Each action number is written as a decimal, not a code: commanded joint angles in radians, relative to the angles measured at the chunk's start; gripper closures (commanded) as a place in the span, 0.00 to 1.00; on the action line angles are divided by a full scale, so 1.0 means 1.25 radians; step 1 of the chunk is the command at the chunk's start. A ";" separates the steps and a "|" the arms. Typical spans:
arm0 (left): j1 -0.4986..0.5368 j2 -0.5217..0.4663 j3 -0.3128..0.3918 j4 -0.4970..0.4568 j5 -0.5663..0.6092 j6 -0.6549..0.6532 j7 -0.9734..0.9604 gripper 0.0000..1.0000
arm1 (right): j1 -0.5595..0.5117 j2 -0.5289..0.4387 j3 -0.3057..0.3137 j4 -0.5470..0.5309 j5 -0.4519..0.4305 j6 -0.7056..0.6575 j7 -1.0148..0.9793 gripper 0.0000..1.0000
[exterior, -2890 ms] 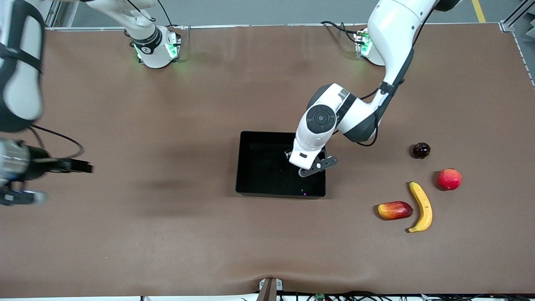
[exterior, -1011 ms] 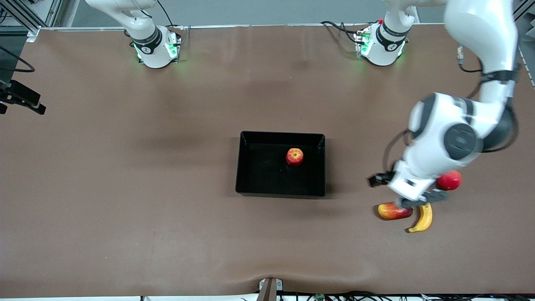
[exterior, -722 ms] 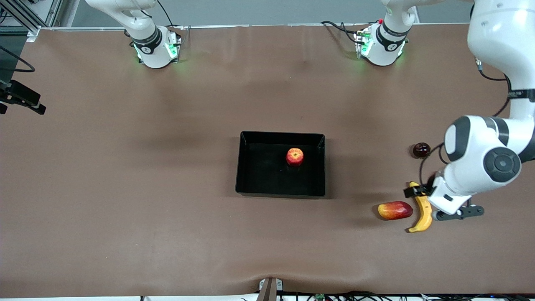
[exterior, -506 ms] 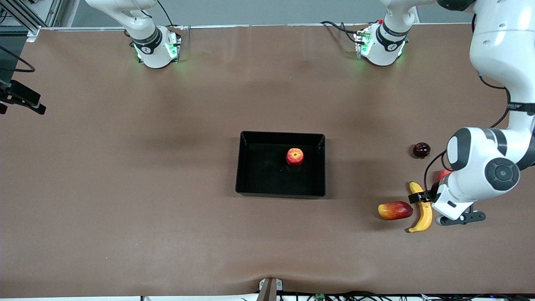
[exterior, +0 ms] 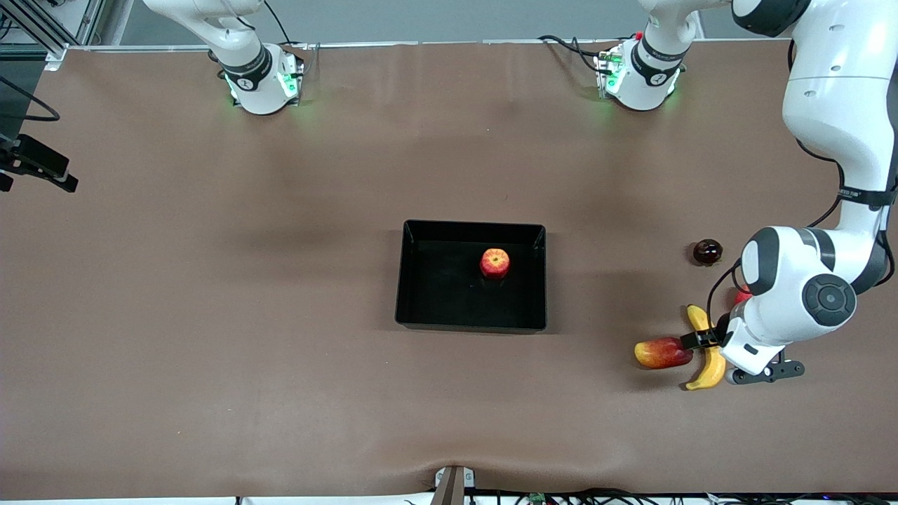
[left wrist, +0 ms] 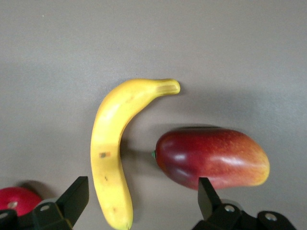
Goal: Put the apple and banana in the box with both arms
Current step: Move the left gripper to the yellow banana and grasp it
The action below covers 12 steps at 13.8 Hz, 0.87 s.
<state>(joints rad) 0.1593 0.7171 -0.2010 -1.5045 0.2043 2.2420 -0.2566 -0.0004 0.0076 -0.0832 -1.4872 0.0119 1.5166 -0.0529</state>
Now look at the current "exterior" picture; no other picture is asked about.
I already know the yellow banana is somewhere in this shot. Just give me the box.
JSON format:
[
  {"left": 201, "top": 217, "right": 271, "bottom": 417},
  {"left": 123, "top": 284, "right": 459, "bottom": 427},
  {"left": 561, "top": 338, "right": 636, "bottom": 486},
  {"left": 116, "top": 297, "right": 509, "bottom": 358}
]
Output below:
[{"left": 684, "top": 304, "right": 728, "bottom": 391}]

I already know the small red striped apple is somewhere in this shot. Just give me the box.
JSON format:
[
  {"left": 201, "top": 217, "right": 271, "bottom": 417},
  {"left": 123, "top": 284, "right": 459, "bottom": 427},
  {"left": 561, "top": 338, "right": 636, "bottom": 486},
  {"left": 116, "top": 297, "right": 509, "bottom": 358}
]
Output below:
[{"left": 479, "top": 248, "right": 511, "bottom": 280}]

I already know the black plastic box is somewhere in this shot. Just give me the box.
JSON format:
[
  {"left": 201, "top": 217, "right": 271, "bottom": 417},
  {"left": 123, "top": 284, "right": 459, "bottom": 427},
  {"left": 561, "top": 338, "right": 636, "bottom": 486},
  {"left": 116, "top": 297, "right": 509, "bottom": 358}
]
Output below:
[{"left": 394, "top": 220, "right": 548, "bottom": 333}]

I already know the red yellow mango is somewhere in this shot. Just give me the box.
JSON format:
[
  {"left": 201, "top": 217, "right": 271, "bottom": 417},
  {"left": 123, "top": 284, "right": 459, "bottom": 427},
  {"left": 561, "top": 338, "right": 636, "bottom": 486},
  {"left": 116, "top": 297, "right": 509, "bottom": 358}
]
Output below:
[{"left": 634, "top": 337, "right": 695, "bottom": 370}]

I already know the dark red plum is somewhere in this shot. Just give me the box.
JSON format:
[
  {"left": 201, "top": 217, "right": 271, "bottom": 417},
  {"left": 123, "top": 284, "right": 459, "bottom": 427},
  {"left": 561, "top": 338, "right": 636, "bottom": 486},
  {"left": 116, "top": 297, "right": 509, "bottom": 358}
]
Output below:
[{"left": 692, "top": 238, "right": 724, "bottom": 267}]

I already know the brown table mat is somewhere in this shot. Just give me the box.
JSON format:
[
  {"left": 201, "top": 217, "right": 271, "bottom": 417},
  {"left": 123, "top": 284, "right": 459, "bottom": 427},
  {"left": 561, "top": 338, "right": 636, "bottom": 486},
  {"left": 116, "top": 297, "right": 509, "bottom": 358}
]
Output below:
[{"left": 0, "top": 42, "right": 898, "bottom": 500}]

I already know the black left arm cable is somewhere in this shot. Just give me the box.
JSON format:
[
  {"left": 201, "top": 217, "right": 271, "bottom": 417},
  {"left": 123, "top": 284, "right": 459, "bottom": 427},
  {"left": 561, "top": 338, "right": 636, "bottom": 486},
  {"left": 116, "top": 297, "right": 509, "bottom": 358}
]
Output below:
[{"left": 705, "top": 39, "right": 898, "bottom": 330}]

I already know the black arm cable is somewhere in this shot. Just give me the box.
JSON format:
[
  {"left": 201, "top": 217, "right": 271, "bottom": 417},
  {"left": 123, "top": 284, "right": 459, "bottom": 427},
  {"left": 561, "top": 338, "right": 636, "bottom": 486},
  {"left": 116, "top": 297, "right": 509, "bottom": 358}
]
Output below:
[
  {"left": 0, "top": 74, "right": 62, "bottom": 123},
  {"left": 705, "top": 39, "right": 898, "bottom": 330}
]

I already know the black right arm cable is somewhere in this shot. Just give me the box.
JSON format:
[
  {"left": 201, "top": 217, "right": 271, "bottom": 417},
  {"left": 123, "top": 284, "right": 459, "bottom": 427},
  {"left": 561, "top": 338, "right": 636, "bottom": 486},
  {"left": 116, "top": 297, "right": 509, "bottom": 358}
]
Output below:
[{"left": 0, "top": 74, "right": 62, "bottom": 123}]

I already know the aluminium frame profile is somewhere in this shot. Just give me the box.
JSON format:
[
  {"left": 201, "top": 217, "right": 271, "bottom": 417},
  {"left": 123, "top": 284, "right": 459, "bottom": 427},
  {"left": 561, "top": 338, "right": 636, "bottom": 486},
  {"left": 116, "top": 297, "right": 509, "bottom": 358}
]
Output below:
[{"left": 0, "top": 0, "right": 106, "bottom": 67}]

